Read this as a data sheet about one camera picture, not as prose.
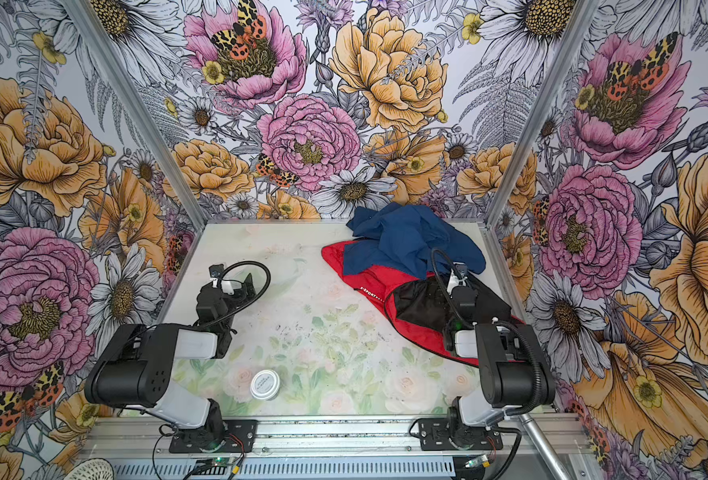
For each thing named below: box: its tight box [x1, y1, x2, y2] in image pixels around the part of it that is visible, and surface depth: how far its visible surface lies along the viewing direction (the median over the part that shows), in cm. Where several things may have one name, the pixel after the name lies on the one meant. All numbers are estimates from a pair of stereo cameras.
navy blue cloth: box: [343, 202, 486, 279], surface depth 93 cm
